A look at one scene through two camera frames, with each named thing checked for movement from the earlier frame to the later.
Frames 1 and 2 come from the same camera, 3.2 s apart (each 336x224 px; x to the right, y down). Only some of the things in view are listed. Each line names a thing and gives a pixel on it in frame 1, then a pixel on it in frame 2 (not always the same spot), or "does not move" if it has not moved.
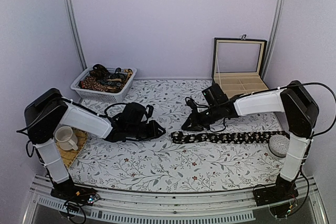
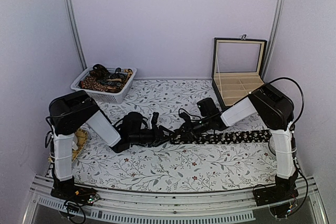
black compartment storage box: (238, 65) does not move
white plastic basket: (113, 97) does not move
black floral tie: (227, 137) does not move
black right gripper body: (205, 119) → (193, 130)
